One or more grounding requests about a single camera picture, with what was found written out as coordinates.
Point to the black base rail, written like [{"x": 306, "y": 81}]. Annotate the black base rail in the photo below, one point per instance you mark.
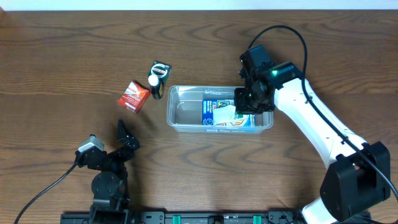
[{"x": 186, "y": 217}]

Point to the white blue Panadol box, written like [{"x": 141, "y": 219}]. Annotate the white blue Panadol box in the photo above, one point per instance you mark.
[{"x": 224, "y": 114}]

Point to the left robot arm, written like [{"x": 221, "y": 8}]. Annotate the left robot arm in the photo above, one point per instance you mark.
[{"x": 110, "y": 187}]

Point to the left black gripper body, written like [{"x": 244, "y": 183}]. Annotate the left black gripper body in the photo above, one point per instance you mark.
[{"x": 125, "y": 149}]

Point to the clear plastic container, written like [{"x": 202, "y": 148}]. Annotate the clear plastic container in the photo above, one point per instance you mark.
[{"x": 184, "y": 110}]

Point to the red Panadol box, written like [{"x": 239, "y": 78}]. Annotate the red Panadol box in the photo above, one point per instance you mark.
[{"x": 134, "y": 97}]

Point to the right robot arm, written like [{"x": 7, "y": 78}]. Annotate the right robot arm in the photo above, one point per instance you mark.
[{"x": 358, "y": 174}]

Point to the blue Kool Fever box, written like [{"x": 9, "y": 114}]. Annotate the blue Kool Fever box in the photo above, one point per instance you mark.
[{"x": 241, "y": 119}]

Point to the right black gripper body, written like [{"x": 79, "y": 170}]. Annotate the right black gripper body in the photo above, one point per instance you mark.
[{"x": 241, "y": 101}]

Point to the dark green small box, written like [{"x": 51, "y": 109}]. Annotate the dark green small box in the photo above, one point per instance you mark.
[{"x": 161, "y": 70}]

